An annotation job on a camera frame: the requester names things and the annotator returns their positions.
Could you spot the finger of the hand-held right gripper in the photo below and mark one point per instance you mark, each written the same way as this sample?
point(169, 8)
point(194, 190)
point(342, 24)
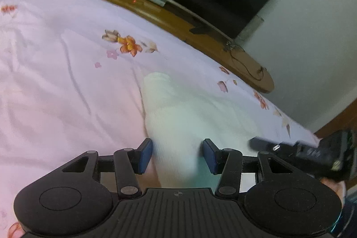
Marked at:
point(267, 145)

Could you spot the person's right hand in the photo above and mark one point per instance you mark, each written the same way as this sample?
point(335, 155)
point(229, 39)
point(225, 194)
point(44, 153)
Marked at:
point(336, 187)

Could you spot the white towel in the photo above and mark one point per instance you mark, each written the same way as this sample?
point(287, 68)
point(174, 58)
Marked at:
point(178, 121)

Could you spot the pink floral bed sheet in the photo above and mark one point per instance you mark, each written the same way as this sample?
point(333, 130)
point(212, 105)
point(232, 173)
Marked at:
point(55, 73)

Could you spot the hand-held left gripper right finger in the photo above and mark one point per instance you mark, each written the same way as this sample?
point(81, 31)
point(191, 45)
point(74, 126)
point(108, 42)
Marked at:
point(209, 157)

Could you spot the clear glass vase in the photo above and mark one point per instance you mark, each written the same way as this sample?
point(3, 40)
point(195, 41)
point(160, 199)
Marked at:
point(249, 29)

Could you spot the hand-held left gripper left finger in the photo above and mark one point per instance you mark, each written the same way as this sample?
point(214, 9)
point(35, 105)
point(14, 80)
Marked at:
point(146, 155)

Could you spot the wooden television cabinet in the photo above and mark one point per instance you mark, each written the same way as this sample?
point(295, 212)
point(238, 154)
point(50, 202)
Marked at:
point(178, 22)

